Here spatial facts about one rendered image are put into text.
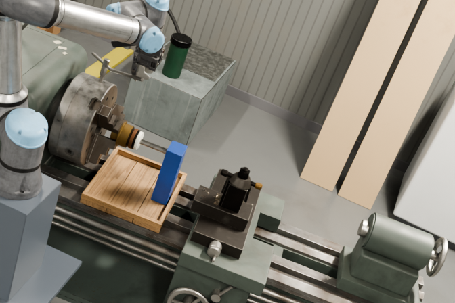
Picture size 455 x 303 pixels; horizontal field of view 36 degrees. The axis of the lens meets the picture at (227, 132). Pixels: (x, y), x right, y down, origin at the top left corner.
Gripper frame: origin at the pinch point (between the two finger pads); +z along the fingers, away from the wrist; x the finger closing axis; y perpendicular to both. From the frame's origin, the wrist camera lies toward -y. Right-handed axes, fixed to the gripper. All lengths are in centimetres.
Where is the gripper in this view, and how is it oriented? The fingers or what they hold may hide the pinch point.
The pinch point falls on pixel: (134, 76)
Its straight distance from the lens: 238.4
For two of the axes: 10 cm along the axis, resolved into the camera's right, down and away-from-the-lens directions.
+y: 9.3, 3.6, -0.3
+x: 2.7, -6.5, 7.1
